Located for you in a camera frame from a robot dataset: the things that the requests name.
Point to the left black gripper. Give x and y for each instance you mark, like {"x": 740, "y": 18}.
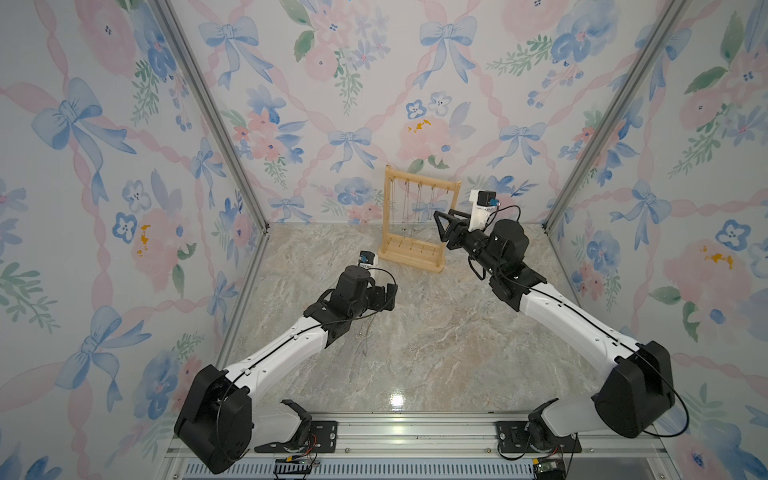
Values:
{"x": 380, "y": 303}

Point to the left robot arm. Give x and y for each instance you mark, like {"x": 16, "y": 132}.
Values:
{"x": 222, "y": 420}

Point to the right aluminium corner post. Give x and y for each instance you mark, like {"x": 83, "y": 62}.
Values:
{"x": 641, "y": 66}

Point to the aluminium mounting rail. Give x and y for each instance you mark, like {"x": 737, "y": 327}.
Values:
{"x": 427, "y": 445}

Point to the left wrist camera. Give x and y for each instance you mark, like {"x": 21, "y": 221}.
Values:
{"x": 367, "y": 259}

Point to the wooden jewelry display stand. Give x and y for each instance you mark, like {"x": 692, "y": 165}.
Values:
{"x": 410, "y": 200}

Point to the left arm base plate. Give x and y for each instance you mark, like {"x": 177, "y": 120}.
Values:
{"x": 314, "y": 437}

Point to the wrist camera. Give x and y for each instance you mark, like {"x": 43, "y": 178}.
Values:
{"x": 367, "y": 259}
{"x": 483, "y": 204}

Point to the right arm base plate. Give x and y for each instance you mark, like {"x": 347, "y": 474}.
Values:
{"x": 518, "y": 437}

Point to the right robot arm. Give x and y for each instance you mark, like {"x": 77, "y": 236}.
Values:
{"x": 637, "y": 381}

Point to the left aluminium corner post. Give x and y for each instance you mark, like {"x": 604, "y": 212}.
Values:
{"x": 169, "y": 24}

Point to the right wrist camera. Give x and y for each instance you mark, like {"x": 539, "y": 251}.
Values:
{"x": 483, "y": 204}

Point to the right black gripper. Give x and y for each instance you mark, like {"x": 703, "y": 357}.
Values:
{"x": 459, "y": 227}

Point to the aluminium corner post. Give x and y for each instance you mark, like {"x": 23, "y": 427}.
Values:
{"x": 641, "y": 66}
{"x": 169, "y": 24}

